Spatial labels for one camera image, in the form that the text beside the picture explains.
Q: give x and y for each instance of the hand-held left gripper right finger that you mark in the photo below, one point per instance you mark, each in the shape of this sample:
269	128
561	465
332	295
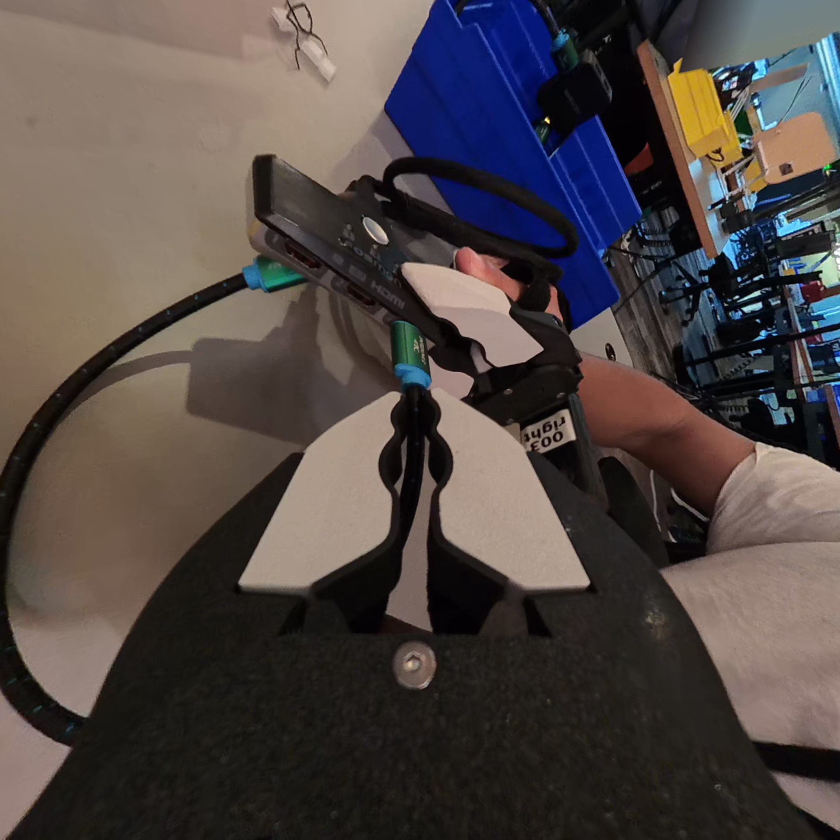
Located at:
505	518

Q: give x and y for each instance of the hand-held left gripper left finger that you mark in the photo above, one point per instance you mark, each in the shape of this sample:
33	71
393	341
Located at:
315	518

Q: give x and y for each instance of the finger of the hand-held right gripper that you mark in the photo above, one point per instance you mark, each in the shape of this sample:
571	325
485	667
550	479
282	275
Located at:
484	362
472	308

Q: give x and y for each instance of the grey hdmi switch box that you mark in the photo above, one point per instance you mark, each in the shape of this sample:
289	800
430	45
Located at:
308	197

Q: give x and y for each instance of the blue plastic bin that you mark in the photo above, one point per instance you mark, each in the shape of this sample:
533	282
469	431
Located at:
472	98

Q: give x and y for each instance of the grey desk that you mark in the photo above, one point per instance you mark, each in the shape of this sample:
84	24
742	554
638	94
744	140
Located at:
131	164

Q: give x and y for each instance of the person's right hand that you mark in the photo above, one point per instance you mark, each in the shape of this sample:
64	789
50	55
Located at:
476	262

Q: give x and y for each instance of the long wooden table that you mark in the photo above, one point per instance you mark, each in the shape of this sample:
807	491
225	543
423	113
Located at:
682	184

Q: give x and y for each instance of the small yellow bin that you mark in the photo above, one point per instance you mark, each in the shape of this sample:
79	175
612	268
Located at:
702	111

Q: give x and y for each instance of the black chair with wooden back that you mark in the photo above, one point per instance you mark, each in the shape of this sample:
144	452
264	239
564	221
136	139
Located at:
794	144

